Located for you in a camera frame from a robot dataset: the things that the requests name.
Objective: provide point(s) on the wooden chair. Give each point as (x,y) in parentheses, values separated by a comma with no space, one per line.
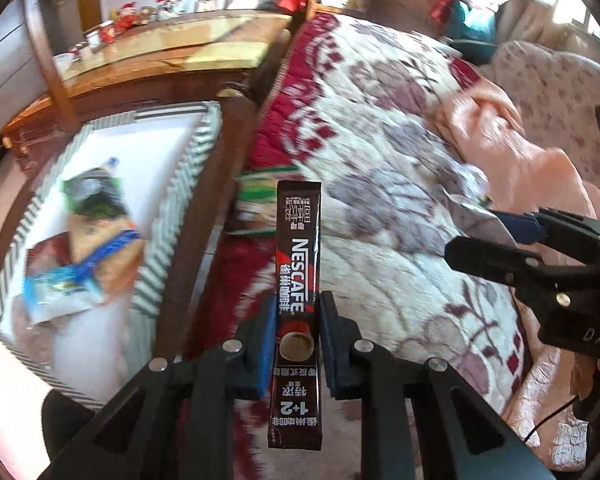
(27,67)

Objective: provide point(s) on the light blue snack packet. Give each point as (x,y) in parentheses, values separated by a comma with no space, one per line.
(59,292)

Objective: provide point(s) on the floral plush blanket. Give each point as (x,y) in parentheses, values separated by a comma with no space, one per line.
(348,110)

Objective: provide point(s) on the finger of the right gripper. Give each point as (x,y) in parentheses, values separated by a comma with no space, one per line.
(492,261)
(525,229)

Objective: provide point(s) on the green chevron storage box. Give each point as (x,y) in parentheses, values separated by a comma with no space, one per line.
(162,152)

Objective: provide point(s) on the Nescafe coffee stick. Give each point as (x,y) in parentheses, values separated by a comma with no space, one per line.
(295,401)

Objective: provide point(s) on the pink blanket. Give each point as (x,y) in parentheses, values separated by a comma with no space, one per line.
(484,126)

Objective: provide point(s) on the blue soda cracker pack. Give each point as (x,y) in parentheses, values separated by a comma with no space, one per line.
(110,249)

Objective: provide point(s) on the red snack packet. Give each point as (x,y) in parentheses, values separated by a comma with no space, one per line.
(48,254)

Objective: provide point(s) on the wooden coffee table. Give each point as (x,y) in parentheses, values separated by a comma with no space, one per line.
(176,62)

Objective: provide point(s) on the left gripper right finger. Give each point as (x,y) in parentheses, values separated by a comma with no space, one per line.
(417,418)

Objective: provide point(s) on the clear plastic bag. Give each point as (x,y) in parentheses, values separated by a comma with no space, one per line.
(473,220)

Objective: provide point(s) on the santa figurine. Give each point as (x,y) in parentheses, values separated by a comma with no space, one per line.
(125,18)

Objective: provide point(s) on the green round cracker pack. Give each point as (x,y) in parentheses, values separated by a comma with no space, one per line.
(255,203)

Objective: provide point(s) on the teal cushion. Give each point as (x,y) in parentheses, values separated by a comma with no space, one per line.
(472,32)

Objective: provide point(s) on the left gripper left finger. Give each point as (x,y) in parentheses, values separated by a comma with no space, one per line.
(175,420)

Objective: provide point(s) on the clear bag of nuts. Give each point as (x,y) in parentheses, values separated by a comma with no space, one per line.
(37,342)

